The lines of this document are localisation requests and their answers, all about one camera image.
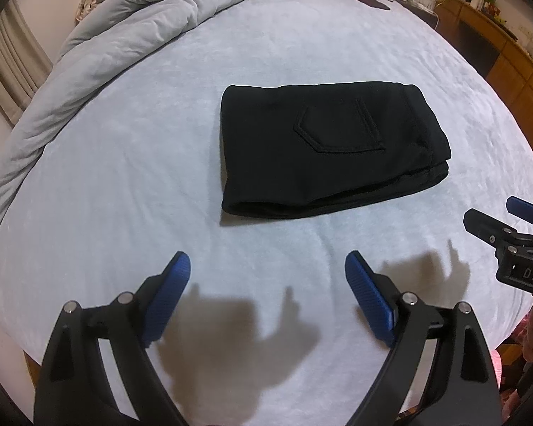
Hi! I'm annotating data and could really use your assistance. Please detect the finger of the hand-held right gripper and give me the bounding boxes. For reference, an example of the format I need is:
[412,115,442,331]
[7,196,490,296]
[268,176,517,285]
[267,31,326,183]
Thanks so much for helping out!
[463,208,516,249]
[505,195,533,227]

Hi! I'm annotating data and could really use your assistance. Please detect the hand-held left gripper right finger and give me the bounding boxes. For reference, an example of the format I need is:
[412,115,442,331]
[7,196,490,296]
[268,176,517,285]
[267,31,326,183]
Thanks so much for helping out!
[344,250,502,426]

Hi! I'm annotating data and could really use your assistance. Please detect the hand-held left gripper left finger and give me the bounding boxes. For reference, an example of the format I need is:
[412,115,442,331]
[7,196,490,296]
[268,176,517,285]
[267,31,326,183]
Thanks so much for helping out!
[33,251,192,426]

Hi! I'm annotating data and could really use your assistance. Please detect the black pants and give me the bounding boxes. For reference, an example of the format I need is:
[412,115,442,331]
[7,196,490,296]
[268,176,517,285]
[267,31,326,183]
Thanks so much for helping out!
[220,81,453,220]

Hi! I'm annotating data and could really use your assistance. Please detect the pink patterned clothing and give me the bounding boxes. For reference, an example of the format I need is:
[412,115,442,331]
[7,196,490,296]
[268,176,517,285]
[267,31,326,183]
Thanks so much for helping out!
[491,315,531,391]

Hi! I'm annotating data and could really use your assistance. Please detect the wooden desk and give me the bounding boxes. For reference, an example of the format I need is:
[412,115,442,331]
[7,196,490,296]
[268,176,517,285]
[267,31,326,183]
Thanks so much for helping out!
[434,0,533,154]

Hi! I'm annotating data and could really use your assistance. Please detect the white socket box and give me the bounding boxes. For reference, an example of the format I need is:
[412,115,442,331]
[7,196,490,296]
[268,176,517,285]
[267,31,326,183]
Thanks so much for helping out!
[517,27,533,56]

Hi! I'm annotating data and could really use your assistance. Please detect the colourful toy figures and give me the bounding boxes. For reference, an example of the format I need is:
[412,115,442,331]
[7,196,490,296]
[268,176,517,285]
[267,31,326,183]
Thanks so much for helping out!
[482,0,510,24]

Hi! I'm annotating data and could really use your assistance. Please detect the grey duvet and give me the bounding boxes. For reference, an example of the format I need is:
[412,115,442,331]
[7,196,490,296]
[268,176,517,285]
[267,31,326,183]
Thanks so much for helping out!
[0,0,312,309]

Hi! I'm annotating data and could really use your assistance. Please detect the beige curtain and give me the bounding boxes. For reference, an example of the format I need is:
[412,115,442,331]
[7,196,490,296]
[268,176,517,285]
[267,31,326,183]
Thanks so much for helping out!
[0,0,54,130]

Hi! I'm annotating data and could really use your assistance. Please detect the floral patterned pillow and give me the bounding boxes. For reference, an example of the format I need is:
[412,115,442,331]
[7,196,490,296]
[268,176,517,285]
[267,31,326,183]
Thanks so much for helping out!
[74,0,104,26]

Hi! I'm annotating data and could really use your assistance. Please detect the wooden bed frame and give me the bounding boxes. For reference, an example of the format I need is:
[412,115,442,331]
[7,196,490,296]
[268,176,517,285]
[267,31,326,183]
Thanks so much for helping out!
[22,348,44,370]

